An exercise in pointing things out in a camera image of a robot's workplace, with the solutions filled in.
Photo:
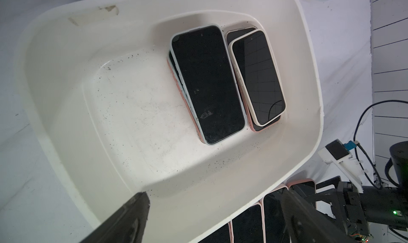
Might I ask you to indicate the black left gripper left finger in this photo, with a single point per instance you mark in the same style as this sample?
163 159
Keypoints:
126 225

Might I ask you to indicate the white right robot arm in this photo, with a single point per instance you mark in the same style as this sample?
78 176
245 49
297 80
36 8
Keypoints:
389 205

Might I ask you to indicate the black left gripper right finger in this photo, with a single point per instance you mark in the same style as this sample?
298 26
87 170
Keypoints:
306 225

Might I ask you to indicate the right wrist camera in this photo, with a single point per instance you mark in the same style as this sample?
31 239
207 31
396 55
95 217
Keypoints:
340 154

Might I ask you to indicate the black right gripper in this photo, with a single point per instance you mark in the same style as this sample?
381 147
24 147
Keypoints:
345 204

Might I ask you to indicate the white plastic storage box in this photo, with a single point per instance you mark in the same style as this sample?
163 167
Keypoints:
94 81

